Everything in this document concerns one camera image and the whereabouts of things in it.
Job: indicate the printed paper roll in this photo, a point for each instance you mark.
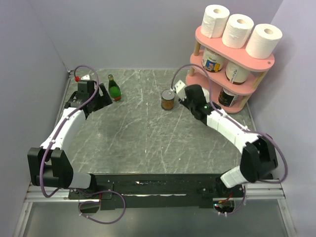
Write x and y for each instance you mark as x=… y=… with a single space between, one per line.
x=212 y=61

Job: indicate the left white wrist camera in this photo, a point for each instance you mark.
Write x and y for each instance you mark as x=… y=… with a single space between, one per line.
x=84 y=78

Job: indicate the cream paper roll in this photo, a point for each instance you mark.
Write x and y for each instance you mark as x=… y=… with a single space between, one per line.
x=235 y=73

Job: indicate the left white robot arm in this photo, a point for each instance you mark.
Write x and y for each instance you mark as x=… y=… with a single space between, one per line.
x=48 y=164

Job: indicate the white paper towel roll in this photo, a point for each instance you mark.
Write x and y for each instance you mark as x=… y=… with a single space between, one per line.
x=237 y=31
x=263 y=41
x=214 y=21

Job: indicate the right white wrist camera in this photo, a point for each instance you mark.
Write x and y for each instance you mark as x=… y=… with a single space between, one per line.
x=179 y=90

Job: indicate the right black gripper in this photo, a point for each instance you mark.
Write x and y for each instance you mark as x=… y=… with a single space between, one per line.
x=184 y=102

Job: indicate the brown glass jar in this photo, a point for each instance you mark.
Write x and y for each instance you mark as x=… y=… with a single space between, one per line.
x=167 y=99

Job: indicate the green glass bottle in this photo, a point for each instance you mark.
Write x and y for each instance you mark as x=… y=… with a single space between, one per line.
x=114 y=89

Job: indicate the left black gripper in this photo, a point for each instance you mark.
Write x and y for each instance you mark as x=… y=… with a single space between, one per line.
x=104 y=100

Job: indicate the black paper roll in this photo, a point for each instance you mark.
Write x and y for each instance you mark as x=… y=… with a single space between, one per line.
x=227 y=98
x=206 y=94

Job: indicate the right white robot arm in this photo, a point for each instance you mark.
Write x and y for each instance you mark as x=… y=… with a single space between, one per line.
x=258 y=155

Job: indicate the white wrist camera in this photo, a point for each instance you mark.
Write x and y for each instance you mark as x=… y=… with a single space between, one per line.
x=179 y=90
x=84 y=78

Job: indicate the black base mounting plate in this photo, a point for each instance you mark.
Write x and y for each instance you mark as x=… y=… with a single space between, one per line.
x=157 y=190

